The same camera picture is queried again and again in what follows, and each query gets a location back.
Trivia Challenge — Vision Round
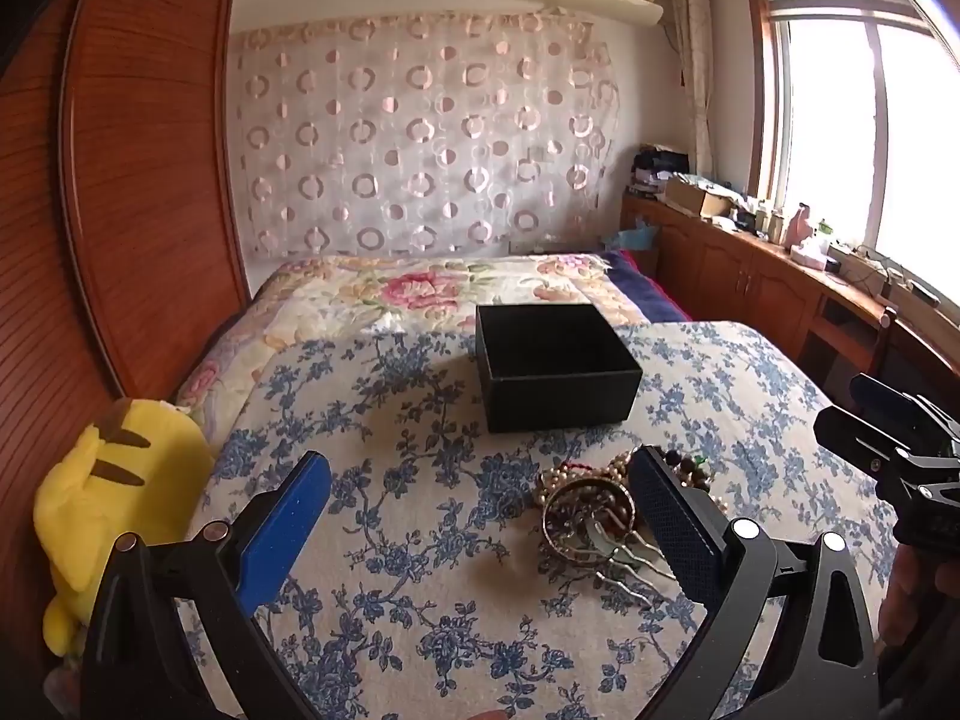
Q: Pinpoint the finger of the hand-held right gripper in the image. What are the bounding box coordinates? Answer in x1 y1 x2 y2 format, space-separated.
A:
814 405 960 482
850 373 960 445

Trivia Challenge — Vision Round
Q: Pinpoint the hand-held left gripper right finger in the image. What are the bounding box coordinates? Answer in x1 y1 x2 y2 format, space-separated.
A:
627 445 880 720

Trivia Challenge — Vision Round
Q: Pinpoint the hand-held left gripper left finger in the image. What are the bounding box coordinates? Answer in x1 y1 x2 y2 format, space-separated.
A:
79 451 332 720

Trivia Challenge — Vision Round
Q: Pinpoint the dark beaded bracelet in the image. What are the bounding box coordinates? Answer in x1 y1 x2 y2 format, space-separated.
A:
660 448 713 497

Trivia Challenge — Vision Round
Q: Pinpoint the metal hair comb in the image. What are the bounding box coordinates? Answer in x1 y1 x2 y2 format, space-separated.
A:
589 516 680 608

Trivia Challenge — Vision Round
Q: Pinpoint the gold bangle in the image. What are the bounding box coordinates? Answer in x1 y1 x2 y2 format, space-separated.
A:
541 476 640 565

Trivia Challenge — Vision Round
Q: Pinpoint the pearl necklace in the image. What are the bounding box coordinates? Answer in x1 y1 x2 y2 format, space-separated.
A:
534 450 732 515

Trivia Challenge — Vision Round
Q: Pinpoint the black cardboard box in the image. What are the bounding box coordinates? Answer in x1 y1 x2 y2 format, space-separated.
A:
475 303 644 434

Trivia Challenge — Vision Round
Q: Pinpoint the person's right hand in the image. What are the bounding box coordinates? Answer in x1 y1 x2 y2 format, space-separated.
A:
877 542 960 650

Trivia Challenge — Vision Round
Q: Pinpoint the dark wooden chair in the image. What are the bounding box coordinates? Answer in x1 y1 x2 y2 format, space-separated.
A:
872 306 901 385

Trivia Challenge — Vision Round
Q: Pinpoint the blue floral blanket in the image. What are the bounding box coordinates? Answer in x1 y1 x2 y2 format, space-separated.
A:
180 320 912 720

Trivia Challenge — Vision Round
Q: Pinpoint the yellow plush toy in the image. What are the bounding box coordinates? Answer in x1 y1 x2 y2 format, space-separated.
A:
34 397 222 672

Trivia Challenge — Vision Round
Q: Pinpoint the wooden side cabinet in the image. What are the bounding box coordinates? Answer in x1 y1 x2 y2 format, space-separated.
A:
621 191 960 421

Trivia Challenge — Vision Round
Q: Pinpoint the open cardboard carton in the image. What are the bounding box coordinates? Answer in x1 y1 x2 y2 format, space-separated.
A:
664 176 734 218

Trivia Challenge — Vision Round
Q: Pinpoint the wooden framed window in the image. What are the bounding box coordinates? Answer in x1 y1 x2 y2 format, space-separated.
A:
746 0 960 305

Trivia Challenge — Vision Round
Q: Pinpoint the pink floral quilt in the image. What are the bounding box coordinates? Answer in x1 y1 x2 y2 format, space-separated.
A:
174 249 695 421

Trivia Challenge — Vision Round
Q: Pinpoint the blue plastic bag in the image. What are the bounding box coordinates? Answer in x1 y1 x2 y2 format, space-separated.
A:
616 216 662 250

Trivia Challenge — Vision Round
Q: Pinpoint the pile of dark bags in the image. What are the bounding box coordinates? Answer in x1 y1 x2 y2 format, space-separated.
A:
628 142 692 200

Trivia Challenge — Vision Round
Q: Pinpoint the pale window curtain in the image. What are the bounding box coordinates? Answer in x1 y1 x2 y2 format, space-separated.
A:
667 0 715 181

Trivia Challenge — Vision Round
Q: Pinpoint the wooden headboard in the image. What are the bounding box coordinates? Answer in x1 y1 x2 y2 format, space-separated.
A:
0 0 252 691

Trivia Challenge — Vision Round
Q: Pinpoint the circle patterned sheer cloth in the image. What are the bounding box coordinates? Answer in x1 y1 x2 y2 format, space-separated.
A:
227 9 623 260

